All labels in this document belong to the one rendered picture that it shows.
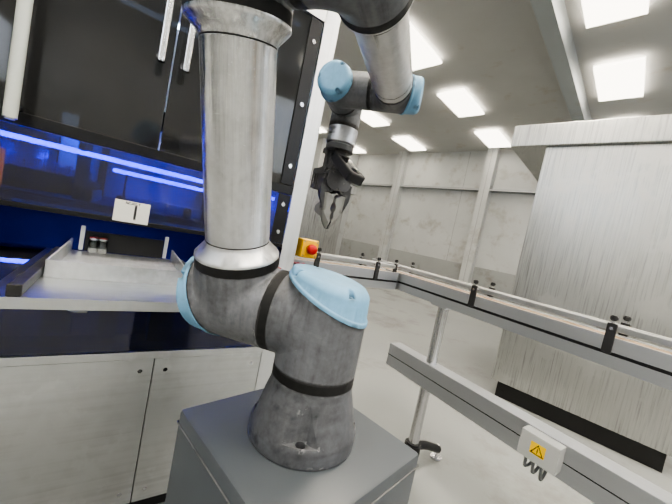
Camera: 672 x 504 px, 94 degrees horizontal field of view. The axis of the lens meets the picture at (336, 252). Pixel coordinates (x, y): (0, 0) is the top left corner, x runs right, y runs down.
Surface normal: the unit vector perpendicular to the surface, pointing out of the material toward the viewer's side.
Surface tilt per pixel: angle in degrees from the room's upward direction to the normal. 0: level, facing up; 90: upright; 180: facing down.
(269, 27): 137
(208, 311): 107
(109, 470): 90
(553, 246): 90
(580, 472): 90
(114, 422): 90
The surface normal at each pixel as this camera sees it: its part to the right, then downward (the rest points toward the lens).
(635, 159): -0.67, -0.09
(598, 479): -0.81, -0.13
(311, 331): -0.21, 0.02
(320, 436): 0.37, -0.18
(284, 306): -0.15, -0.36
